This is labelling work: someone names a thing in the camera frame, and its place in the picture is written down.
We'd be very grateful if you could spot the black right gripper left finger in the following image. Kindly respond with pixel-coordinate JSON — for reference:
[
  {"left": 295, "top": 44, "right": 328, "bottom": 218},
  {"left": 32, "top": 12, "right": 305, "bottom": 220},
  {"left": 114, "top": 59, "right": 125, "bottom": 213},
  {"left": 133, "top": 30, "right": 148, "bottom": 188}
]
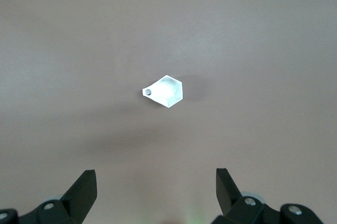
[{"left": 0, "top": 170, "right": 97, "bottom": 224}]

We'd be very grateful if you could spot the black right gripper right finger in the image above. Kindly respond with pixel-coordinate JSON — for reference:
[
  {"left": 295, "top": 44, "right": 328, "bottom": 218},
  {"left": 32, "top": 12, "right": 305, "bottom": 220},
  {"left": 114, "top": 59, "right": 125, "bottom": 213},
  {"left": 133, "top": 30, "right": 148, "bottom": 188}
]
[{"left": 212, "top": 168, "right": 327, "bottom": 224}]

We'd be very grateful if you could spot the white faceted plastic cup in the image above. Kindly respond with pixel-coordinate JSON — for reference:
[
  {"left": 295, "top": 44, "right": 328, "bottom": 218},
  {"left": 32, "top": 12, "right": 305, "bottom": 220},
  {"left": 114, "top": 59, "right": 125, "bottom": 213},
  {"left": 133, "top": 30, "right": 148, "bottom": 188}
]
[{"left": 142, "top": 74, "right": 183, "bottom": 109}]

